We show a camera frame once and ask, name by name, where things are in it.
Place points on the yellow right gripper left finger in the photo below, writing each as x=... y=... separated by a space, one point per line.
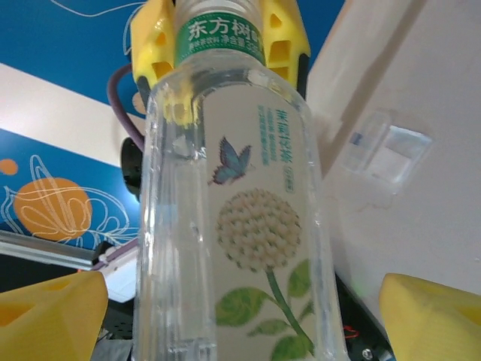
x=45 y=323

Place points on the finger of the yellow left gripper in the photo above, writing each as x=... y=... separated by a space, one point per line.
x=285 y=37
x=154 y=37

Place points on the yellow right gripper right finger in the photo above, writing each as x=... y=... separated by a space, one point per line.
x=436 y=323

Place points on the flower butterfly label bottle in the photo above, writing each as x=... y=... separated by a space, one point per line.
x=244 y=225

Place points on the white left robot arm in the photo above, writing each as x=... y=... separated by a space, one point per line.
x=120 y=278

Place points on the clear plastic clip holder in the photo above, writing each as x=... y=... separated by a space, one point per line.
x=394 y=158

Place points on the aluminium side rail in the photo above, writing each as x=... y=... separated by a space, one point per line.
x=45 y=248

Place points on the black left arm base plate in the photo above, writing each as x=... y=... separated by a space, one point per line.
x=360 y=338

